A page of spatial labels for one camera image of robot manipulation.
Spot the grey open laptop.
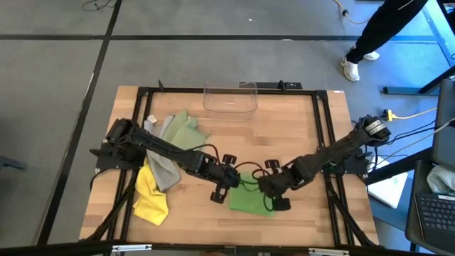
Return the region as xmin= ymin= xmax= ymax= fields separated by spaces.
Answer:
xmin=405 ymin=78 xmax=455 ymax=255

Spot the clear plastic bin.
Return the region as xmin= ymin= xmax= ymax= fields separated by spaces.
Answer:
xmin=202 ymin=80 xmax=259 ymax=120

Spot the yellow power plug cable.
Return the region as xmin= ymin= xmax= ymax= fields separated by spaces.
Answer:
xmin=382 ymin=106 xmax=438 ymax=122

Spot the white box with green logo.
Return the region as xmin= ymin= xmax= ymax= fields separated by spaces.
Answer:
xmin=367 ymin=155 xmax=409 ymax=210

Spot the pale crumpled cloth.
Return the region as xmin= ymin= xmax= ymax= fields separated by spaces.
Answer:
xmin=426 ymin=165 xmax=455 ymax=196

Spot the pale green microfiber towel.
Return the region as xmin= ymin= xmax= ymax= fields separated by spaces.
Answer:
xmin=159 ymin=109 xmax=210 ymax=152

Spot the black desk foot bar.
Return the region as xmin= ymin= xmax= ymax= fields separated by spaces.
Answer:
xmin=382 ymin=65 xmax=455 ymax=96

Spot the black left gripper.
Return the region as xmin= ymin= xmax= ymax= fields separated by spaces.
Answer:
xmin=208 ymin=154 xmax=243 ymax=205

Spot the grey microfiber towel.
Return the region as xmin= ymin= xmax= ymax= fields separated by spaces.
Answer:
xmin=143 ymin=114 xmax=182 ymax=193

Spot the yellow microfiber towel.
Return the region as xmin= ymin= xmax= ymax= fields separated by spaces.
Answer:
xmin=132 ymin=159 xmax=170 ymax=227

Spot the beige floor cable with plug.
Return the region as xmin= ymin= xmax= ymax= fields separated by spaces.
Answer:
xmin=333 ymin=0 xmax=373 ymax=26

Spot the person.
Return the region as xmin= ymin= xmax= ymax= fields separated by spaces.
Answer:
xmin=340 ymin=0 xmax=429 ymax=82

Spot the dark grey chair foot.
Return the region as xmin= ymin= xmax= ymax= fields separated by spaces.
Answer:
xmin=0 ymin=154 xmax=28 ymax=171

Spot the silver metal bracket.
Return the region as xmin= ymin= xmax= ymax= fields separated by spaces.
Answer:
xmin=308 ymin=247 xmax=350 ymax=256
xmin=112 ymin=243 xmax=153 ymax=252

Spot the bright green microfiber towel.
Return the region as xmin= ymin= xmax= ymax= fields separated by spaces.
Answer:
xmin=228 ymin=172 xmax=277 ymax=218

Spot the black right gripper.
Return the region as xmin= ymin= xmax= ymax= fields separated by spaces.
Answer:
xmin=258 ymin=159 xmax=305 ymax=212

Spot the black diagonal stand beam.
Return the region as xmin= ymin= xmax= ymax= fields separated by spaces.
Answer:
xmin=365 ymin=147 xmax=433 ymax=186

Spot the black overhead crossbeam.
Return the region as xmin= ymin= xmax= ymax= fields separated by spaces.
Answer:
xmin=0 ymin=240 xmax=438 ymax=256

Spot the black aluminium table frame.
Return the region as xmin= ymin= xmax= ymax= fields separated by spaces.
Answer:
xmin=80 ymin=80 xmax=380 ymax=250

